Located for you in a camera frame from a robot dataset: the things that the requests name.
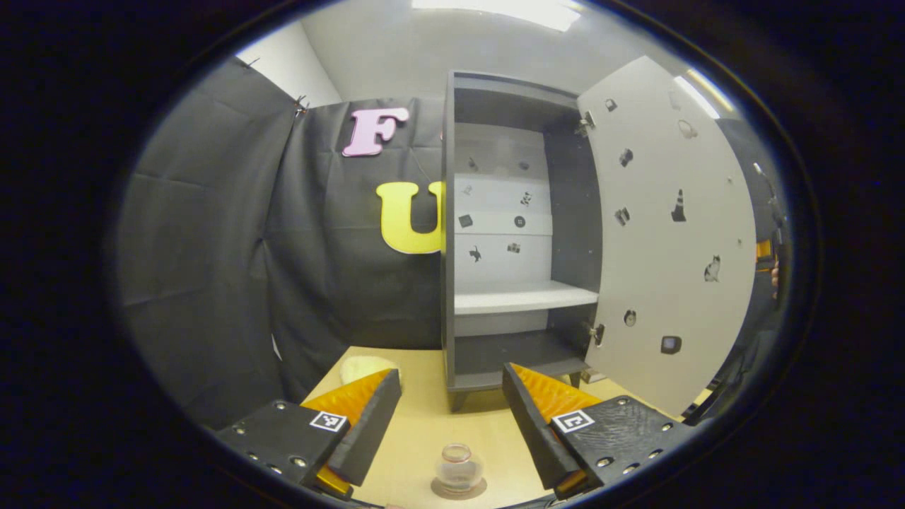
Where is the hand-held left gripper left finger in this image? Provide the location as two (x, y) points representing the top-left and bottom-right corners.
(214, 368), (402, 499)

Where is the black backdrop cloth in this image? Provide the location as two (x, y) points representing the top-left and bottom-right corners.
(113, 57), (789, 428)

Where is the white cabinet shelf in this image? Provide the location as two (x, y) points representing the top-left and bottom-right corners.
(453, 280), (600, 316)

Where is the brown round coaster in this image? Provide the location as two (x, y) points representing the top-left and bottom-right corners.
(430, 475), (489, 501)

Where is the pale yellow round bun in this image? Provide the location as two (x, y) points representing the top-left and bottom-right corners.
(339, 355), (401, 387)

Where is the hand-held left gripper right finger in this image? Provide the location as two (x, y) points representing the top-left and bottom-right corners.
(502, 364), (697, 499)

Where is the clear glass bottle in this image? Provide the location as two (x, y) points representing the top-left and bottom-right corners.
(435, 443), (486, 495)

